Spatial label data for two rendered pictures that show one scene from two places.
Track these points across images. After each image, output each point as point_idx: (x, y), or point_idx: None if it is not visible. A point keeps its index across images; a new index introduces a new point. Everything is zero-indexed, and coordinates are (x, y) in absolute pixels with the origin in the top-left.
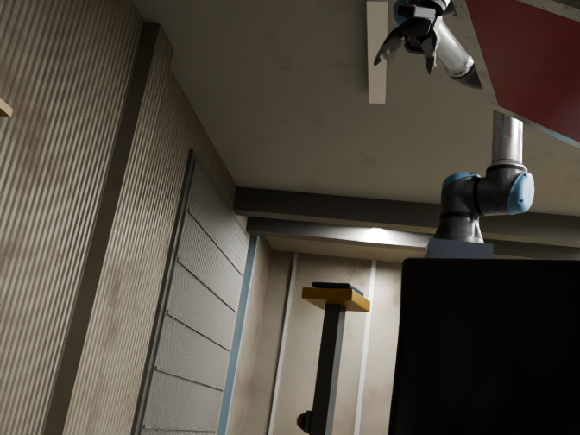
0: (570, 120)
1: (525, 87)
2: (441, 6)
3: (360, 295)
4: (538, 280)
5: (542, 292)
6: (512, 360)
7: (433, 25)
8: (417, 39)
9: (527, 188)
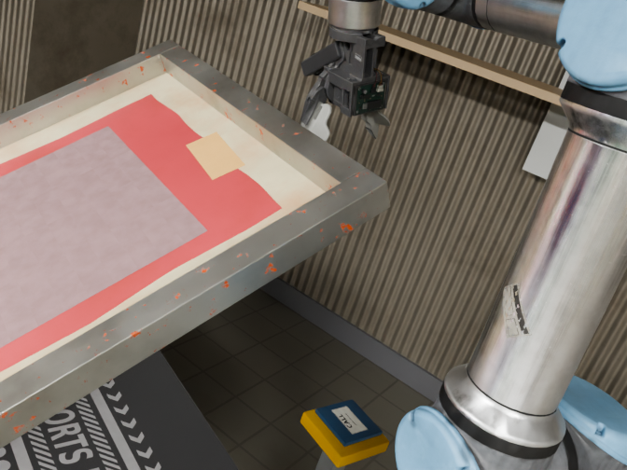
0: (149, 255)
1: (203, 186)
2: (329, 35)
3: (316, 430)
4: None
5: None
6: None
7: (327, 72)
8: (329, 100)
9: (419, 457)
